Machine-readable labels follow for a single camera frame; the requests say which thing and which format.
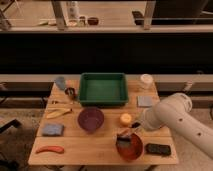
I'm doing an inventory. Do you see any yellow round fruit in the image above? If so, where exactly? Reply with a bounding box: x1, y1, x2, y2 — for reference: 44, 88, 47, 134
120, 113, 132, 126

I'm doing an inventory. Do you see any white bottle on shelf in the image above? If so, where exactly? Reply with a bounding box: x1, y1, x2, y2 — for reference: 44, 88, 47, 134
66, 1, 79, 20

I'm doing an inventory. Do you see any purple bowl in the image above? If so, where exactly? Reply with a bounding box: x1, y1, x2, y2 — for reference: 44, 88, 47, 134
78, 107, 104, 133

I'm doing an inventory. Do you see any red bowl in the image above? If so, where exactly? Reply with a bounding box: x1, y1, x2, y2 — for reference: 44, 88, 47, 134
116, 133, 143, 161

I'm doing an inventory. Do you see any blue sponge cloth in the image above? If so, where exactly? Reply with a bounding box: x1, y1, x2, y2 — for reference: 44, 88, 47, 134
42, 124, 64, 136

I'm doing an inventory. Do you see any black rectangular sponge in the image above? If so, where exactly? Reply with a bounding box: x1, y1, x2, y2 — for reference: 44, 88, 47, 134
145, 143, 171, 156

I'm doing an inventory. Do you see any dark small cup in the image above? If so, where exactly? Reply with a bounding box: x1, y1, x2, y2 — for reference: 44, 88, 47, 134
65, 87, 76, 100

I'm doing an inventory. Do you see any green plastic tray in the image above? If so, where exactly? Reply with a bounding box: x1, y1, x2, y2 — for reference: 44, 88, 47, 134
78, 73, 129, 106

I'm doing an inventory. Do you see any black handled brush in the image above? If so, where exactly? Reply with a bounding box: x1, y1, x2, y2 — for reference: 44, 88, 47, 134
116, 122, 141, 148

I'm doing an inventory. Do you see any dark bowl on shelf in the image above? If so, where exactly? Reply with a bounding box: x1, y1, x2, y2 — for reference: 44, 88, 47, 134
87, 17, 99, 25

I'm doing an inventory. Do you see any blue grey cup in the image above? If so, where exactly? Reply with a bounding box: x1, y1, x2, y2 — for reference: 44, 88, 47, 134
54, 76, 66, 91

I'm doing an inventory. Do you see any yellow banana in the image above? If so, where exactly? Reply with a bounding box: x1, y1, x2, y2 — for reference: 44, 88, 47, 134
46, 109, 72, 119

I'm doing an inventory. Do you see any grey square cloth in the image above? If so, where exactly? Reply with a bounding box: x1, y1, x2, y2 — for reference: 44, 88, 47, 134
137, 96, 153, 107

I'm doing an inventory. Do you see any white round container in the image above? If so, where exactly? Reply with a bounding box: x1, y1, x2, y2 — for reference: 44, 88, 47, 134
140, 74, 153, 89

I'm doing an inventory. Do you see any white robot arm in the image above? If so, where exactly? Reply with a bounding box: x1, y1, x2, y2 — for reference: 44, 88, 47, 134
139, 93, 213, 159

